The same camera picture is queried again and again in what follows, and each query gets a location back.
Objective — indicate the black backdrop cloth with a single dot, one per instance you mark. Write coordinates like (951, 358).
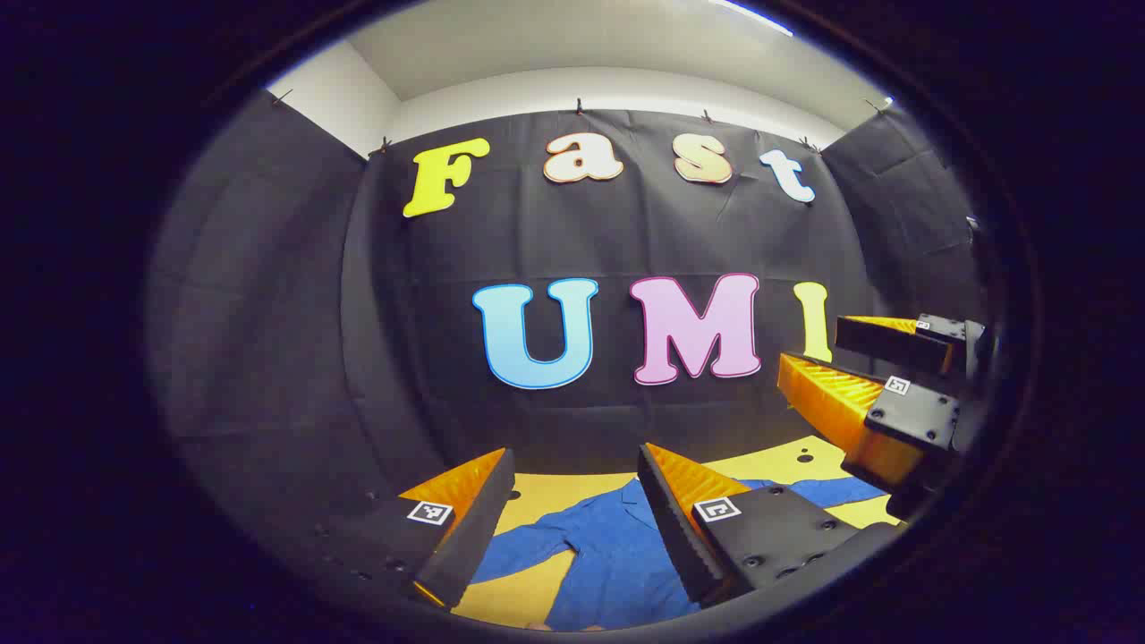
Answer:
(286, 340)

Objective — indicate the blue button shirt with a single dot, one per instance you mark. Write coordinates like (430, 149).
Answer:
(608, 555)

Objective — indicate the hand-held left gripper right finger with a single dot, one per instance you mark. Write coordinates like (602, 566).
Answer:
(673, 528)

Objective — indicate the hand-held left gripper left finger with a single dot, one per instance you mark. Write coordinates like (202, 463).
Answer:
(474, 528)

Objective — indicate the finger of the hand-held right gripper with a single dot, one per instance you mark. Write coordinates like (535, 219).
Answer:
(886, 344)
(912, 416)

